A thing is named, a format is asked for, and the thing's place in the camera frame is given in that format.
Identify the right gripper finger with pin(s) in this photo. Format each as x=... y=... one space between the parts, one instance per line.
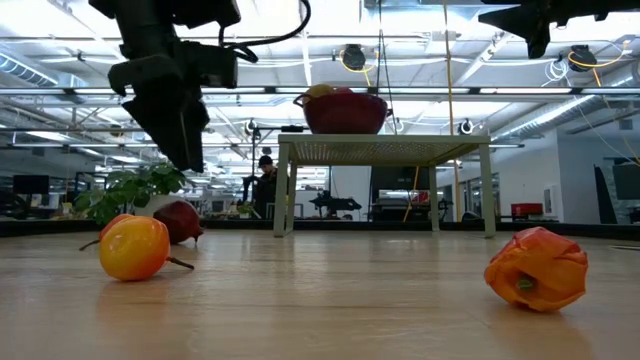
x=515 y=17

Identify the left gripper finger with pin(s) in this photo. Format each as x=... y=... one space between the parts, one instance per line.
x=195 y=140
x=160 y=130

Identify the dark red pointed fruit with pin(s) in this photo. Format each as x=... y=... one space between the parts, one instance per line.
x=177 y=220

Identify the red-orange peach with stem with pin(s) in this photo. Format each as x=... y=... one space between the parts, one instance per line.
x=114 y=222

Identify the yellow-orange peach with stem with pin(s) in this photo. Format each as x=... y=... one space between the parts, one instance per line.
x=134 y=249

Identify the yellow-orange mango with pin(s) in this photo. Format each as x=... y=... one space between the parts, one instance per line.
x=320 y=90

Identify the magenta colander bowl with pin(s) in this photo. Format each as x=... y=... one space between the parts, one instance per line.
x=342 y=115

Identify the orange bell pepper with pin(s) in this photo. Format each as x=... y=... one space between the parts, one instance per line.
x=540 y=270

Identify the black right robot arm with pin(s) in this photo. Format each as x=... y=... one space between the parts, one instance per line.
x=627 y=4

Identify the black background robot arm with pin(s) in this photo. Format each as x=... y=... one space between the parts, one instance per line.
x=332 y=203

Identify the green leafy plant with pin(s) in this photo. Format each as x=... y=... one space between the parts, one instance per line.
x=125 y=190

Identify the white plant pot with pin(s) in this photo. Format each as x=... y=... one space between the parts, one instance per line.
x=150 y=204

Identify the person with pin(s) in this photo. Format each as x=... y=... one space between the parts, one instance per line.
x=265 y=190

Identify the black monitor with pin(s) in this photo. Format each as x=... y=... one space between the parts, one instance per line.
x=400 y=177
x=30 y=185

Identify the pale green perforated metal shelf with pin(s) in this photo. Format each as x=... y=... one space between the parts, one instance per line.
x=380 y=149

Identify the red box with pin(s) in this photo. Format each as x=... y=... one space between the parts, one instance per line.
x=526 y=209

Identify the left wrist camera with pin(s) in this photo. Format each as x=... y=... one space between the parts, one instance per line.
x=215 y=65

